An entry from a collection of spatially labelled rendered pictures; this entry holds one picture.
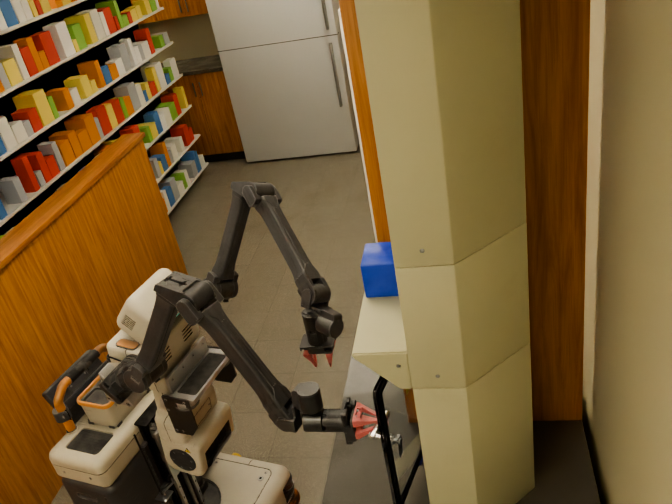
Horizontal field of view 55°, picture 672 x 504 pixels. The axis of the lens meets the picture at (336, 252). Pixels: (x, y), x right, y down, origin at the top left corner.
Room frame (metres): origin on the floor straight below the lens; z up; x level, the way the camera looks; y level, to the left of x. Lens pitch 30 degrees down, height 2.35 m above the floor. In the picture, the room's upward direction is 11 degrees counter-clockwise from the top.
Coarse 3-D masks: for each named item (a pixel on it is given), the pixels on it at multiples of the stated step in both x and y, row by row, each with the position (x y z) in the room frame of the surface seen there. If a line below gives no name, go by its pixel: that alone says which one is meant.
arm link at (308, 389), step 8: (304, 384) 1.25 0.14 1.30; (312, 384) 1.24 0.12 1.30; (296, 392) 1.23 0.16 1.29; (304, 392) 1.22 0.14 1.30; (312, 392) 1.21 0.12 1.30; (320, 392) 1.23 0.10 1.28; (296, 400) 1.23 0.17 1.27; (304, 400) 1.20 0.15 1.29; (312, 400) 1.20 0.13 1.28; (320, 400) 1.21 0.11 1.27; (296, 408) 1.23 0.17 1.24; (304, 408) 1.20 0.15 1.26; (312, 408) 1.20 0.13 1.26; (320, 408) 1.21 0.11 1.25; (296, 416) 1.22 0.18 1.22; (280, 424) 1.23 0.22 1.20; (288, 424) 1.22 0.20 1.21; (296, 424) 1.22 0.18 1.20
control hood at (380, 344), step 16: (368, 304) 1.22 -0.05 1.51; (384, 304) 1.21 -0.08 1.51; (368, 320) 1.16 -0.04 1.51; (384, 320) 1.15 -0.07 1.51; (400, 320) 1.14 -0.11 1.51; (368, 336) 1.11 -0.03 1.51; (384, 336) 1.10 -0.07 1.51; (400, 336) 1.09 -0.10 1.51; (352, 352) 1.07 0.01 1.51; (368, 352) 1.06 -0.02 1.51; (384, 352) 1.05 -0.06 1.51; (400, 352) 1.04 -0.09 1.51; (384, 368) 1.04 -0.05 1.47; (400, 368) 1.04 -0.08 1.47; (400, 384) 1.04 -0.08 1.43
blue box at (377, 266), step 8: (368, 248) 1.32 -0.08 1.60; (376, 248) 1.31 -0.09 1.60; (384, 248) 1.30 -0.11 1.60; (368, 256) 1.28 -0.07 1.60; (376, 256) 1.27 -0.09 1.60; (384, 256) 1.27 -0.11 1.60; (392, 256) 1.26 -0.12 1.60; (368, 264) 1.25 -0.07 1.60; (376, 264) 1.24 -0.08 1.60; (384, 264) 1.24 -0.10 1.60; (392, 264) 1.23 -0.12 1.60; (368, 272) 1.25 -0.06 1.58; (376, 272) 1.24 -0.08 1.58; (384, 272) 1.24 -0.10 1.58; (392, 272) 1.23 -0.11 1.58; (368, 280) 1.25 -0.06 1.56; (376, 280) 1.24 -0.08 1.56; (384, 280) 1.24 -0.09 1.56; (392, 280) 1.23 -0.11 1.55; (368, 288) 1.25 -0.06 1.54; (376, 288) 1.24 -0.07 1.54; (384, 288) 1.24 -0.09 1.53; (392, 288) 1.23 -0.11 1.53; (368, 296) 1.25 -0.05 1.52; (376, 296) 1.24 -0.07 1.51; (384, 296) 1.24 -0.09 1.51
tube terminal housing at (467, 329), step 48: (432, 288) 1.01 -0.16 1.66; (480, 288) 1.03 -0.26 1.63; (528, 288) 1.11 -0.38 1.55; (432, 336) 1.02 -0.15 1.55; (480, 336) 1.03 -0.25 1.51; (528, 336) 1.10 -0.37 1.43; (432, 384) 1.02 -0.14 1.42; (480, 384) 1.02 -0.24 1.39; (528, 384) 1.10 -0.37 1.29; (432, 432) 1.02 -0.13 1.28; (480, 432) 1.02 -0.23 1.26; (528, 432) 1.10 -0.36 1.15; (432, 480) 1.03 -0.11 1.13; (480, 480) 1.01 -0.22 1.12; (528, 480) 1.09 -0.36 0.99
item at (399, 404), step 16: (384, 400) 1.10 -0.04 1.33; (400, 400) 1.17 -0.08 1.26; (400, 416) 1.16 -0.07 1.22; (416, 416) 1.24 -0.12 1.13; (400, 432) 1.15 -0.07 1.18; (416, 432) 1.23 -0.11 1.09; (384, 448) 1.07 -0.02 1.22; (416, 448) 1.21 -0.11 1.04; (400, 464) 1.12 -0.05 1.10; (400, 480) 1.11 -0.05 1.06
